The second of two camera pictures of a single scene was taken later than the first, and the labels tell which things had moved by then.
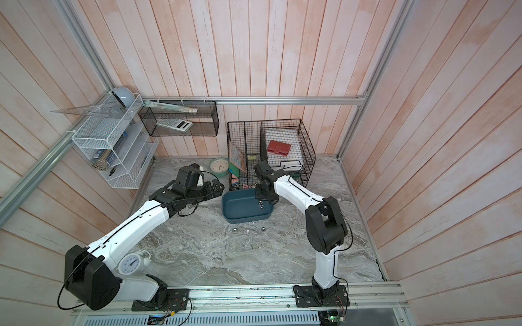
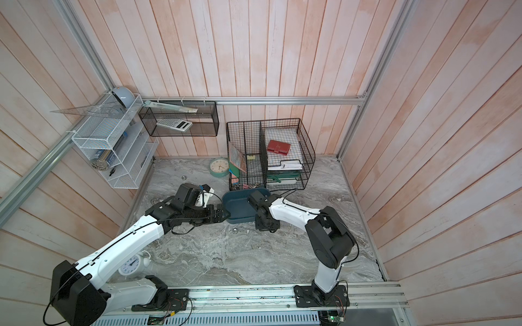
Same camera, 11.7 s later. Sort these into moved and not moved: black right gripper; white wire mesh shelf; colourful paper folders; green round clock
Moved: black right gripper
Not moved: green round clock; white wire mesh shelf; colourful paper folders
